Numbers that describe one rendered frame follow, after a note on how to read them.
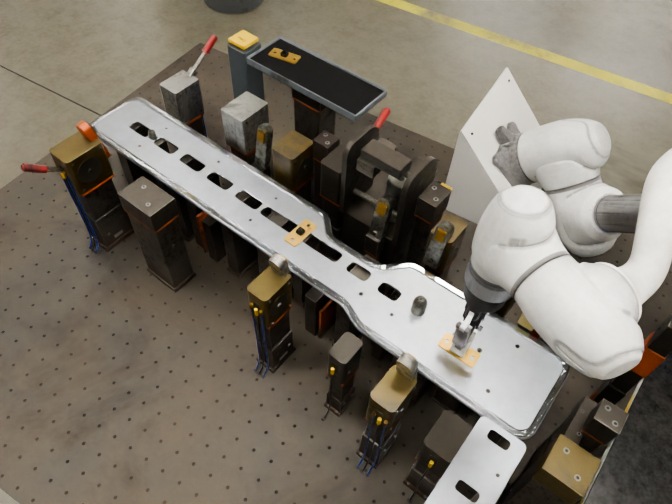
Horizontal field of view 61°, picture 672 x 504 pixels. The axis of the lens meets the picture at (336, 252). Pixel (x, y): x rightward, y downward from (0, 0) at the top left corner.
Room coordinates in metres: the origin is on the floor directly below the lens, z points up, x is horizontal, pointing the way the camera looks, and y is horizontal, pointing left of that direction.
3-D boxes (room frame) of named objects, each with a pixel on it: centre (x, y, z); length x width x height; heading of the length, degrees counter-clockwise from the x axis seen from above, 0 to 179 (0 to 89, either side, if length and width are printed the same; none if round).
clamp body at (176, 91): (1.35, 0.47, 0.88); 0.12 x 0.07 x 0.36; 145
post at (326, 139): (1.10, 0.04, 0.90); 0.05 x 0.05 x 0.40; 55
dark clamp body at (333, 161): (1.06, -0.01, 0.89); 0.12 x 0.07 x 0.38; 145
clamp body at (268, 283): (0.68, 0.15, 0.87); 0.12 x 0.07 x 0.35; 145
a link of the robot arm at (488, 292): (0.56, -0.26, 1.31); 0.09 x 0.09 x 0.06
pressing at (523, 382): (0.87, 0.11, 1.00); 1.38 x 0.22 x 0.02; 55
